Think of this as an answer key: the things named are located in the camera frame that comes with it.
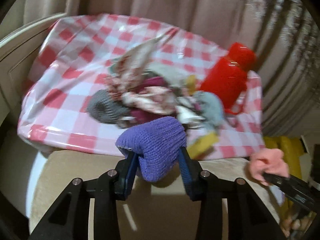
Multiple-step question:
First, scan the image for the red plastic thermos jug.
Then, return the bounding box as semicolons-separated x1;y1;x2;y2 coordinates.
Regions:
200;42;256;115

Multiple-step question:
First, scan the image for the red white checkered tablecloth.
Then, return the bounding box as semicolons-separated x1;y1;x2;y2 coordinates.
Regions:
17;14;265;160

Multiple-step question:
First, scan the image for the yellow leather sofa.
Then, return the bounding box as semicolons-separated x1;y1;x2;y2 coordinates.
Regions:
263;136;305;179

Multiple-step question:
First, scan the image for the purple knitted hat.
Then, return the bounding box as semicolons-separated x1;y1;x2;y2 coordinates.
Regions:
116;116;187;183

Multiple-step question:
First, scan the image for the light grey cloth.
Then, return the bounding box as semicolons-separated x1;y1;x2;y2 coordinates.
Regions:
194;91;225;131

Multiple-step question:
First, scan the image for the red white patterned cloth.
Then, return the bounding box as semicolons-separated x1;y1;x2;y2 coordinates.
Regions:
105;34;176;116

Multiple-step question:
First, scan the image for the grey knitted hat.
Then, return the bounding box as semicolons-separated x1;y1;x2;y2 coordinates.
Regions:
86;89;130;124

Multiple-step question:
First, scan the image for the pink soft cloth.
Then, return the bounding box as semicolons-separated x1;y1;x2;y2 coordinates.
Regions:
248;148;290;186

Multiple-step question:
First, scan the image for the maroon cloth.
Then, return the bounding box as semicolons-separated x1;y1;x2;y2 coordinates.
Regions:
129;76;174;124

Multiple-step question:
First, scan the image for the yellow sponge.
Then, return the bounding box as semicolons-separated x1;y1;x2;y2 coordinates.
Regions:
187;132;219;159

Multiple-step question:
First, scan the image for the beige patterned curtain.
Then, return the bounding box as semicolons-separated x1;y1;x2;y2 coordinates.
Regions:
23;0;319;136

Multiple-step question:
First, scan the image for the cream wooden furniture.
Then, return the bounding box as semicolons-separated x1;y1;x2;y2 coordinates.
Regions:
1;12;67;125

